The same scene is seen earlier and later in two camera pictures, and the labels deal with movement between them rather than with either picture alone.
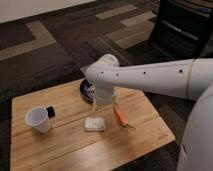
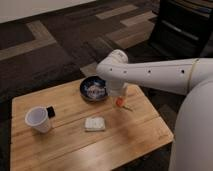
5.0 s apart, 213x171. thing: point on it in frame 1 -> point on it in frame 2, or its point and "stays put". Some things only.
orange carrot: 122,119 -> 121,102
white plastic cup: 38,118 stays put
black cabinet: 181,28 stays put
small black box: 51,112 stays put
